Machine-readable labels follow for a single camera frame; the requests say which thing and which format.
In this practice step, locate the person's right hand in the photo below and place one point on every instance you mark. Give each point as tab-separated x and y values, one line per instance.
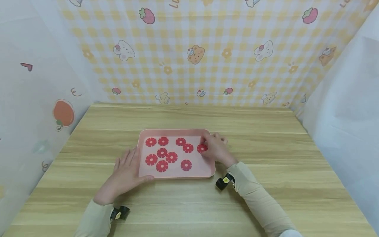
217	149

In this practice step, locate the person's left hand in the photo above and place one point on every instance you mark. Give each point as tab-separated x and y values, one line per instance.
124	179

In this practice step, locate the person's left thumb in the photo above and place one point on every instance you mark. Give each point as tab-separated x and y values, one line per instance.
146	179

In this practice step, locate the person's right fingers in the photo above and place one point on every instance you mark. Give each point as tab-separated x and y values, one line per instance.
210	141

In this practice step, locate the person's left ring finger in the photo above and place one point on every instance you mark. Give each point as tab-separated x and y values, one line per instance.
122	161

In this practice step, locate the person's left index finger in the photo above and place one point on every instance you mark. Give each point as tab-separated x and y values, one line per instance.
136	158

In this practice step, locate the person's left middle finger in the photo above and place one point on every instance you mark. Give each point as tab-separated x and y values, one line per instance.
129	158

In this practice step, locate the person's left little finger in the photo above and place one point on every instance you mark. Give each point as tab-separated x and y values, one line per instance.
117	164

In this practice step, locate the single red flower piece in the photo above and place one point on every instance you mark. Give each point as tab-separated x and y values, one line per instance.
201	148

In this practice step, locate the pink plastic tray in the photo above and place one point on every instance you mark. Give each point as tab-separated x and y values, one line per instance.
198	168

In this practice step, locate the person's right forearm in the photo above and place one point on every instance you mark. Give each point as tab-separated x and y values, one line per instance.
260	200

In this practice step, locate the person's left forearm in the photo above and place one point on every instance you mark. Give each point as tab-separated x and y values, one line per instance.
94	220

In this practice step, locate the group of red flower discs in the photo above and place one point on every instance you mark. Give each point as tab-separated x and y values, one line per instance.
162	152

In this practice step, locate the black wrist band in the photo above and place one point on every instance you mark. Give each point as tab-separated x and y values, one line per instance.
224	181
119	213

